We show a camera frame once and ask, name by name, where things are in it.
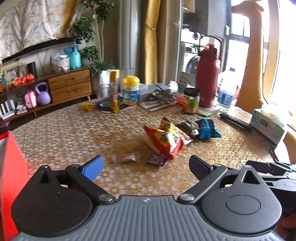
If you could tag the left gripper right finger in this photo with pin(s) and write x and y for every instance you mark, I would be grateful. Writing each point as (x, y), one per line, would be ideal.
(209, 178)

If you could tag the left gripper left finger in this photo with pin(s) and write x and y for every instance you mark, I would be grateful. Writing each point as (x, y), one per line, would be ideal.
(83, 176)

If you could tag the blue snack packet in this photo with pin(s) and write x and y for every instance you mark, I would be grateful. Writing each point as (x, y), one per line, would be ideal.
(207, 129)

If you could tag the black snack packet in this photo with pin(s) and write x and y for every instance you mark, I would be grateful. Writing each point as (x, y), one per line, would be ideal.
(190, 129)

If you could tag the red yellow chip bag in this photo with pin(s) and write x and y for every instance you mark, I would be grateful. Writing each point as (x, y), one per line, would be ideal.
(168, 138)

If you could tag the purple candy packet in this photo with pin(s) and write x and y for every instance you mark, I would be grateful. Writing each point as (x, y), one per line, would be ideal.
(156, 160)

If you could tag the tissue box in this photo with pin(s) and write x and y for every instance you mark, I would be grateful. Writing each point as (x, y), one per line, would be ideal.
(269, 125)

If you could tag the black remote control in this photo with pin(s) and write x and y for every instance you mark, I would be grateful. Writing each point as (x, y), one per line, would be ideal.
(236, 121)

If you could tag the green edged coaster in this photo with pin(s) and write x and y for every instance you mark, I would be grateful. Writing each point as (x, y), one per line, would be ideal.
(206, 111)

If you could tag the red storage box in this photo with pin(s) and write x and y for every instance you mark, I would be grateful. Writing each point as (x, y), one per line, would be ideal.
(14, 176)

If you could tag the yellow crumpled wrapper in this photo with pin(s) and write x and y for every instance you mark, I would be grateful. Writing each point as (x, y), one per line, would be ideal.
(88, 107)

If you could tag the dark round plate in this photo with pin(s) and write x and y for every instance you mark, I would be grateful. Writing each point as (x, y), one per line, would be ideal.
(105, 105)

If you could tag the glass jar black lid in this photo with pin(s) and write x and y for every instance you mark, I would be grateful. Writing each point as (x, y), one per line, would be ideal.
(191, 100)

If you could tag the purple kettlebell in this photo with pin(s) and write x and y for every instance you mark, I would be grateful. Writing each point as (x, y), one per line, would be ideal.
(43, 97)

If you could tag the pink small bag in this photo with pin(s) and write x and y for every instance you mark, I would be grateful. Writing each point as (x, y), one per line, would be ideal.
(30, 99)

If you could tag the white box with label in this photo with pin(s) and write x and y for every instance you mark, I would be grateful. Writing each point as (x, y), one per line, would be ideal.
(183, 80)

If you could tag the clear plastic water bottle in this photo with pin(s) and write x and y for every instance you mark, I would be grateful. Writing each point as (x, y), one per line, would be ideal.
(227, 88)

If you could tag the stack of books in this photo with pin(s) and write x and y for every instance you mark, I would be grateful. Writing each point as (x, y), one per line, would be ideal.
(156, 96)

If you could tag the wooden tv cabinet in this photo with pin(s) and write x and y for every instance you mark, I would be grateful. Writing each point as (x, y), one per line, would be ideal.
(51, 89)

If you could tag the yellow lid white bottle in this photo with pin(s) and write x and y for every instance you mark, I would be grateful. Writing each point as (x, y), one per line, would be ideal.
(130, 90)

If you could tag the dark red thermos bottle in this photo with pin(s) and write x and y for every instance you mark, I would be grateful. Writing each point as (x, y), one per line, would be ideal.
(208, 69)

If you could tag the clear plastic bag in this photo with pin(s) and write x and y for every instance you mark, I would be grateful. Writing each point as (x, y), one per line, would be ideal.
(60, 62)

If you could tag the red ornaments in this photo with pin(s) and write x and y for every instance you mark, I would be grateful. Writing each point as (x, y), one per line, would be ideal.
(20, 81)

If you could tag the black speaker cylinder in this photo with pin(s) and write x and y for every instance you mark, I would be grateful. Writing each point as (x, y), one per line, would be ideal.
(31, 67)

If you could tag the washing machine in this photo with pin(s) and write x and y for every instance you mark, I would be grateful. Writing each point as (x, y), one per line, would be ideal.
(189, 60)

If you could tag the teal spray bottle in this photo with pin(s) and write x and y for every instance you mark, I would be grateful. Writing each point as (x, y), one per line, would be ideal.
(74, 56)

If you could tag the potted green tree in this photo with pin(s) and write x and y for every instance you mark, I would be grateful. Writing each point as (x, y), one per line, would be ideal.
(88, 29)

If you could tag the floral cloth cover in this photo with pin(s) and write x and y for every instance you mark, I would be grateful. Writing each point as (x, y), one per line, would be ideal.
(29, 23)

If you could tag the white air conditioner column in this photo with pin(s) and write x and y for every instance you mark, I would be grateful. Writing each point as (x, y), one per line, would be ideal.
(129, 37)

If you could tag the yellow curtain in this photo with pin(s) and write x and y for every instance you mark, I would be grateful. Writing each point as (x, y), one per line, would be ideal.
(150, 42)

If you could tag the picture frame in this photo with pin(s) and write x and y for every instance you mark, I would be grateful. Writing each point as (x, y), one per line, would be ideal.
(13, 72)

